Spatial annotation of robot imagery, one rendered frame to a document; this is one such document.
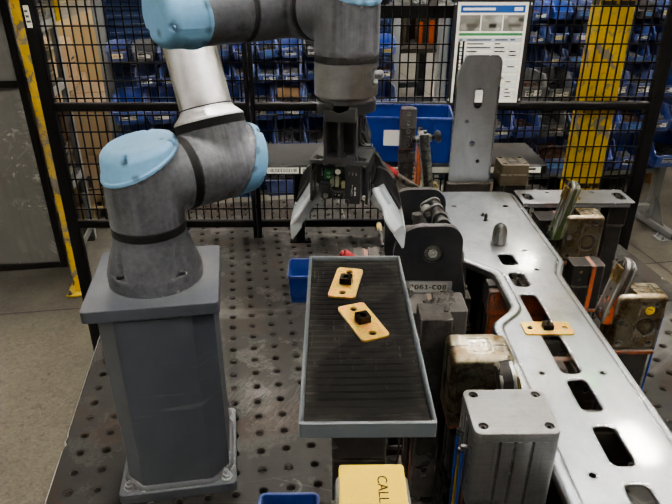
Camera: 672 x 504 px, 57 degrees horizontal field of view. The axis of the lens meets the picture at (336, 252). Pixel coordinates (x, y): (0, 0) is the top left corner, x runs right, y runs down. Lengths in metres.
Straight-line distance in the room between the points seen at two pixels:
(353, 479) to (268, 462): 0.68
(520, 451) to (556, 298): 0.52
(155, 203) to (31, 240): 2.44
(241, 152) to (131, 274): 0.26
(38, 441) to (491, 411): 2.01
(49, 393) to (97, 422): 1.34
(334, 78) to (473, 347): 0.43
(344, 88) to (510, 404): 0.41
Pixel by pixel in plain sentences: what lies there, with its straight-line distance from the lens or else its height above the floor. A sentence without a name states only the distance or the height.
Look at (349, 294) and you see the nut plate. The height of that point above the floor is 1.16.
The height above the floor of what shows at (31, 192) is 0.54.
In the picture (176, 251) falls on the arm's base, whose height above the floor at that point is 1.16.
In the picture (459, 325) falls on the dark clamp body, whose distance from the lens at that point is 1.00.
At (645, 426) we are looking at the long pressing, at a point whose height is 1.00.
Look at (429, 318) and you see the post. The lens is 0.92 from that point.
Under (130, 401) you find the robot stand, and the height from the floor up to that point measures 0.92.
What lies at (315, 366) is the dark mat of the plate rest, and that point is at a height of 1.16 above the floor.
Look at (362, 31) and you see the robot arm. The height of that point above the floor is 1.51.
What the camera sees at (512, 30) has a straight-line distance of 1.98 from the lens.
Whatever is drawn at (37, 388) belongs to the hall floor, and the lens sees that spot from 2.80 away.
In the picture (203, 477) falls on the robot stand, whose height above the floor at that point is 0.73.
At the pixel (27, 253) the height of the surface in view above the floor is 0.23.
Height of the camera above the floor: 1.59
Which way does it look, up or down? 27 degrees down
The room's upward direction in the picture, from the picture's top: straight up
